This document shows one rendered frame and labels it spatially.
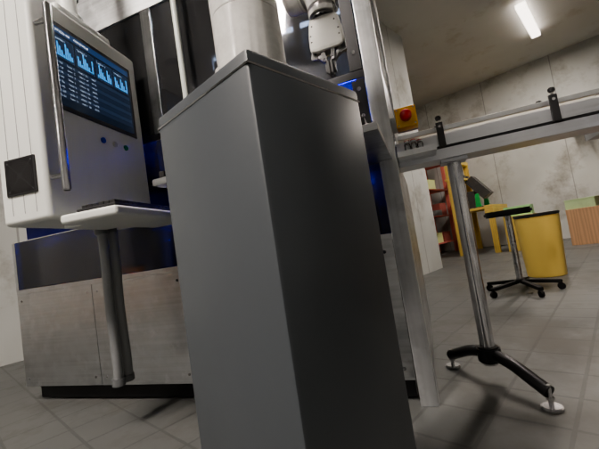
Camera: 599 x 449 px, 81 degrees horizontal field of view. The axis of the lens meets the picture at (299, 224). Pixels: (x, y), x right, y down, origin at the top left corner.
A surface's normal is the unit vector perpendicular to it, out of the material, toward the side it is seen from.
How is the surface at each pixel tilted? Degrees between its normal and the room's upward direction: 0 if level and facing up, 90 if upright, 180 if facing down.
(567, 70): 90
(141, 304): 90
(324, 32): 92
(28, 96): 90
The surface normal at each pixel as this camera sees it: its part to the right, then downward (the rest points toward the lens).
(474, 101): -0.68, 0.06
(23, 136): -0.22, -0.03
